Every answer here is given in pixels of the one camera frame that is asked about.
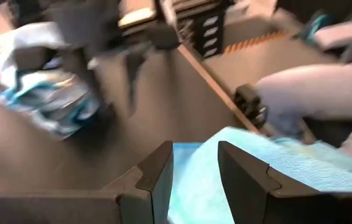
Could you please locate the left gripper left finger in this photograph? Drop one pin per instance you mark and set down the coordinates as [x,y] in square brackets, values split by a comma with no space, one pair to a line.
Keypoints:
[154,186]

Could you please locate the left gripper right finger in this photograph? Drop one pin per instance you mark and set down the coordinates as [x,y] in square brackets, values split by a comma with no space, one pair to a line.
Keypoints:
[250,193]

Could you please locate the light blue microfiber towel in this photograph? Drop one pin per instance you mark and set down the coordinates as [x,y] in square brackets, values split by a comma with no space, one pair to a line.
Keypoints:
[201,174]

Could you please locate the clear plastic basket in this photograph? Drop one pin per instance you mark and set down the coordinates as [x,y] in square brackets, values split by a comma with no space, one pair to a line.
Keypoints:
[79,102]

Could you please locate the pale grey microfiber towel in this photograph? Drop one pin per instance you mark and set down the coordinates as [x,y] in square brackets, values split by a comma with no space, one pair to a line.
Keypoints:
[11,46]
[58,105]

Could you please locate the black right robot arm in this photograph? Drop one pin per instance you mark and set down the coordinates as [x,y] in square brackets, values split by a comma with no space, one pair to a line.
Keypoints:
[101,25]

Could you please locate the person's black wristwatch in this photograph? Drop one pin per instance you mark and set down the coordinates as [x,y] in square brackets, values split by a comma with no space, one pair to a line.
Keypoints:
[249,104]

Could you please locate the black mat orange striped edge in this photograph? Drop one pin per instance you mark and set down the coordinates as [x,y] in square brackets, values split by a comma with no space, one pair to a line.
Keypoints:
[257,42]

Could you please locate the black slotted rack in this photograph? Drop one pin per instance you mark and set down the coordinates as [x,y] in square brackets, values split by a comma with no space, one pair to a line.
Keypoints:
[210,34]

